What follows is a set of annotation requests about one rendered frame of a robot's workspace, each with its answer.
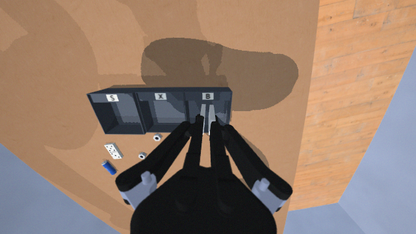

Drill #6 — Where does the blue aa battery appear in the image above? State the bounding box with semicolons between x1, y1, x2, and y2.
101;161;117;175

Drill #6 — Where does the white domino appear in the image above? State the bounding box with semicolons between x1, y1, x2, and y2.
104;143;123;159

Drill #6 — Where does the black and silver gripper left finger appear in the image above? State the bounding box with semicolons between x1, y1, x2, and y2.
115;104;206;212

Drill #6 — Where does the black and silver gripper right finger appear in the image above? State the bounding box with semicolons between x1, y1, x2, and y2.
209;105;293;215

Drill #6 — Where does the dark grey rack of bins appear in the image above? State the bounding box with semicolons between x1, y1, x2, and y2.
86;87;233;135

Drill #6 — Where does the grey hex nut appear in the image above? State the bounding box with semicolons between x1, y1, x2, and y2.
153;134;162;141
138;152;146;159

